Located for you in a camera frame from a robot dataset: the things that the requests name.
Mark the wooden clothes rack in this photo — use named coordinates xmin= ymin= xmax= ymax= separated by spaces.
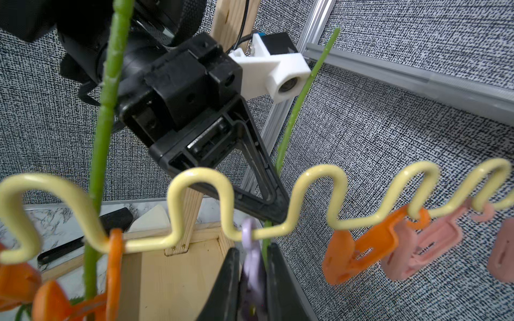
xmin=39 ymin=0 xmax=262 ymax=321

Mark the orange clothespin lowest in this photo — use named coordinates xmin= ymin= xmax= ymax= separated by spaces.
xmin=1 ymin=263 xmax=42 ymax=312

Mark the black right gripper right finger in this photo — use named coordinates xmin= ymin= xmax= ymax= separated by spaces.
xmin=266 ymin=243 xmax=310 ymax=320

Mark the peach rose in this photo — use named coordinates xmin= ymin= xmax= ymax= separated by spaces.
xmin=260 ymin=27 xmax=341 ymax=262

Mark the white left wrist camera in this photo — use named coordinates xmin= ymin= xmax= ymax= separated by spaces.
xmin=229 ymin=32 xmax=311 ymax=104

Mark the cream rose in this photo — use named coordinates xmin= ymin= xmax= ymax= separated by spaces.
xmin=88 ymin=0 xmax=134 ymax=219

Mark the orange clothespin upper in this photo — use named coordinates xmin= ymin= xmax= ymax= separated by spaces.
xmin=322 ymin=205 xmax=431 ymax=286

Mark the pink clothespin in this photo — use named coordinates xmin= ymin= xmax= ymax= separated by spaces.
xmin=381 ymin=199 xmax=471 ymax=281
xmin=487 ymin=217 xmax=513 ymax=283

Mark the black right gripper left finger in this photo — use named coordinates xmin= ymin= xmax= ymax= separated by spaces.
xmin=197 ymin=247 xmax=240 ymax=321

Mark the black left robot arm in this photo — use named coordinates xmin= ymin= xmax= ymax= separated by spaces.
xmin=1 ymin=1 xmax=289 ymax=224

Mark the pink clothespin far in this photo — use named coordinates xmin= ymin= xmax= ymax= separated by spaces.
xmin=487 ymin=217 xmax=513 ymax=283

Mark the purple clothespin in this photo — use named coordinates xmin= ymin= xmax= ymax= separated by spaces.
xmin=238 ymin=218 xmax=267 ymax=320

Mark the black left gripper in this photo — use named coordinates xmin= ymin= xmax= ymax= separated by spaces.
xmin=117 ymin=33 xmax=289 ymax=224

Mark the black handled spatula tool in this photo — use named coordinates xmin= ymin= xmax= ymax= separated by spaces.
xmin=37 ymin=207 xmax=134 ymax=266

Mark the wooden stick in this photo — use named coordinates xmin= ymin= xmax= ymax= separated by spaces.
xmin=41 ymin=255 xmax=84 ymax=282

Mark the orange clothespin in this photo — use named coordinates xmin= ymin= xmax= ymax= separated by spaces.
xmin=31 ymin=228 xmax=125 ymax=321
xmin=322 ymin=205 xmax=431 ymax=286

